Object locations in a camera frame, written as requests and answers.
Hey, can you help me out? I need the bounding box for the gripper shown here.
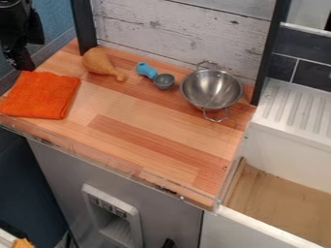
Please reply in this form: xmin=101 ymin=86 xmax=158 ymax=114
xmin=0 ymin=8 xmax=47 ymax=73

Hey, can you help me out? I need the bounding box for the orange cloth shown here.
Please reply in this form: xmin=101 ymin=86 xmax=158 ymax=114
xmin=0 ymin=70 xmax=83 ymax=121

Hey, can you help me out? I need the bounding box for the toy chicken drumstick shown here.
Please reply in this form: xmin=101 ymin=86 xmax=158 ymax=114
xmin=79 ymin=46 xmax=129 ymax=82

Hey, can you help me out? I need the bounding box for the blue and grey toy spoon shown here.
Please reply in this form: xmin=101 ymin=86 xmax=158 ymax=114
xmin=134 ymin=61 xmax=178 ymax=91

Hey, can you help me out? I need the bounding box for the silver pot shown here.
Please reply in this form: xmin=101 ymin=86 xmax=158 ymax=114
xmin=178 ymin=59 xmax=246 ymax=124

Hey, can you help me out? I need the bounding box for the toy sink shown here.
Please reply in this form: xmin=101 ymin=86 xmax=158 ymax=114
xmin=221 ymin=157 xmax=331 ymax=248

